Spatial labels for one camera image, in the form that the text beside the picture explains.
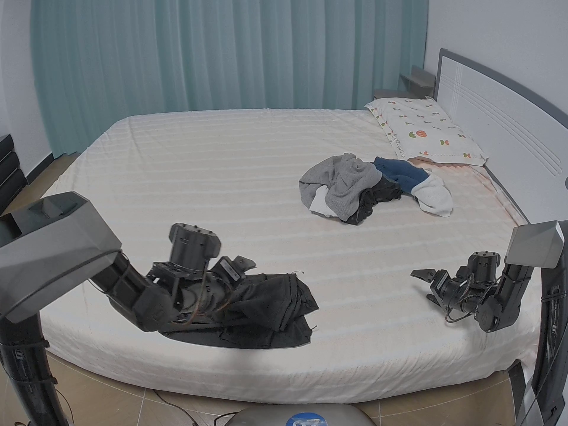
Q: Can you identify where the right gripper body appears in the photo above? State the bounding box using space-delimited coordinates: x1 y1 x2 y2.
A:
427 270 471 314

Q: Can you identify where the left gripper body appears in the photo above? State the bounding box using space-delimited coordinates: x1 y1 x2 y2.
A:
182 256 247 320

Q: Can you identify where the black polo shirt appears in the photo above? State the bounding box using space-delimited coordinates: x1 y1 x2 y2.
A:
161 272 320 349

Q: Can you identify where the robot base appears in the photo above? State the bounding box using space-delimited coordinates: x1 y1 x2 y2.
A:
220 404 371 426

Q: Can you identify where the bed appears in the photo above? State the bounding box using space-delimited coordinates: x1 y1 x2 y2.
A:
39 48 568 406

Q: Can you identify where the pile of clothes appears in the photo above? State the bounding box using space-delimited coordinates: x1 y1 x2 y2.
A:
298 153 454 226

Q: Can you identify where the white printed pillow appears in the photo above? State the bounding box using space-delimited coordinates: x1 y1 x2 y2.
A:
365 97 490 167

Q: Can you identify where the grey bedside table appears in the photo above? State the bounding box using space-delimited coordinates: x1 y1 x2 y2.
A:
374 66 436 101

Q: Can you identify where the blue-green curtain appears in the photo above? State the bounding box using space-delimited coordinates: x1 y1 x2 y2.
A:
30 0 430 159

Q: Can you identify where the black chest of drawers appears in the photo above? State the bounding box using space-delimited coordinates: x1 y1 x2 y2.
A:
0 133 27 214

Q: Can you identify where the black cable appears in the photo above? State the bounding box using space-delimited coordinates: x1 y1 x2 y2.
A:
153 389 238 426

